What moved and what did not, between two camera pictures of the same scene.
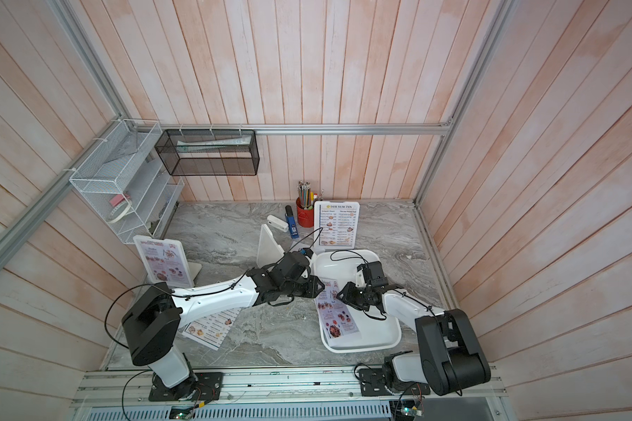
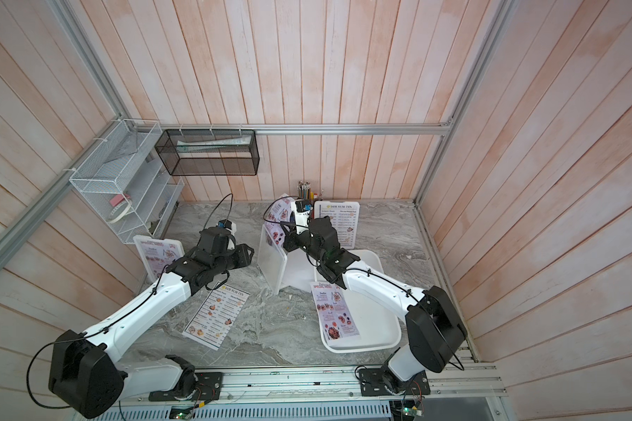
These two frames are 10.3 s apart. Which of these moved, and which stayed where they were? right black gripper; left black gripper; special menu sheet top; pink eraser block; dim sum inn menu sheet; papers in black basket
Moved: right black gripper; left black gripper
Stayed: pink eraser block; papers in black basket; special menu sheet top; dim sum inn menu sheet
